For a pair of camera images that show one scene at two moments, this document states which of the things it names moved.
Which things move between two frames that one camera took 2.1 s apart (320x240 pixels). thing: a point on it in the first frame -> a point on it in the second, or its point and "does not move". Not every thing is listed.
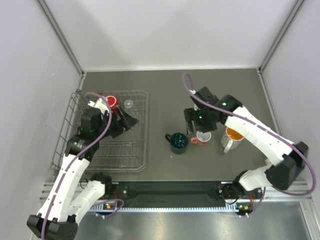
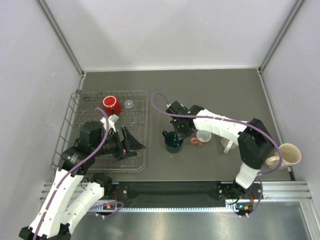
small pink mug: x=201 y=138 does not move
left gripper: x=125 y=120 -> x=129 y=143
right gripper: x=190 y=114 -> x=181 y=135
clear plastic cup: x=128 y=103 does not move
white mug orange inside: x=230 y=140 does not move
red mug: x=112 y=102 does not move
